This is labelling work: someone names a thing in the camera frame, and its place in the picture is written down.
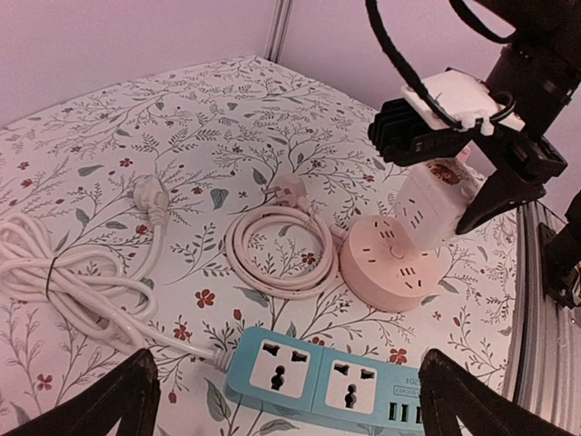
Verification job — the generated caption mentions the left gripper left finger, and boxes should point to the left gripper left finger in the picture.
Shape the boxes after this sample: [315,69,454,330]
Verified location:
[8,348,161,435]

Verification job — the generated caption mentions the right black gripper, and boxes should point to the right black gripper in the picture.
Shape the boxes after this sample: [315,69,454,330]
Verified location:
[456,126,567,235]

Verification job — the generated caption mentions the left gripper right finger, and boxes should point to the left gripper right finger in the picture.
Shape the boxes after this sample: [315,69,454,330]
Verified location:
[419,349,580,435]

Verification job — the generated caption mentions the white cube socket adapter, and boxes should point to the white cube socket adapter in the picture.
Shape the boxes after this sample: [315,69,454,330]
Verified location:
[395,158,482,251]

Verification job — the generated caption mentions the teal power strip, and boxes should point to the teal power strip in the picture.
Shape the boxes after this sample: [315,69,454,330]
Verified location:
[224,327,424,435]

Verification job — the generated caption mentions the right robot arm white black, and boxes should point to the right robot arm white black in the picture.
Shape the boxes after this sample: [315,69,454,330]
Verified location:
[451,1,580,234]

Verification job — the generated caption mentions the pink round power strip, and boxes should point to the pink round power strip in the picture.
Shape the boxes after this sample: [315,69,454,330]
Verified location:
[340,215,442,312]

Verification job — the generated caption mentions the floral table mat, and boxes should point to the floral table mat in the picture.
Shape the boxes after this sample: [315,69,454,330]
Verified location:
[1,57,517,435]

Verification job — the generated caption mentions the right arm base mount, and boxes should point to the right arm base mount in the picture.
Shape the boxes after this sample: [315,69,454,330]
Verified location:
[537,193,580,309]

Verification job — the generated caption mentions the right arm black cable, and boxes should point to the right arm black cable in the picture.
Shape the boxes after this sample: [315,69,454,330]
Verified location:
[365,0,517,133]

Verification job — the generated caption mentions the aluminium front rail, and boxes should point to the aluminium front rail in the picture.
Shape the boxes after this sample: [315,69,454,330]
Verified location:
[502,203,580,435]

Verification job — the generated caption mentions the white bundled power cord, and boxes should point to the white bundled power cord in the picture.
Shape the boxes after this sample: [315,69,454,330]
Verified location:
[0,174,228,369]

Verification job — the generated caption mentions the pink coiled power cord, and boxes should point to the pink coiled power cord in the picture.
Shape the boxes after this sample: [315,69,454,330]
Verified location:
[225,174,350,301]

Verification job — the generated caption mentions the right aluminium frame post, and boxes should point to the right aluminium frame post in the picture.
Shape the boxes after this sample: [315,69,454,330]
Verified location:
[264,0,294,64]

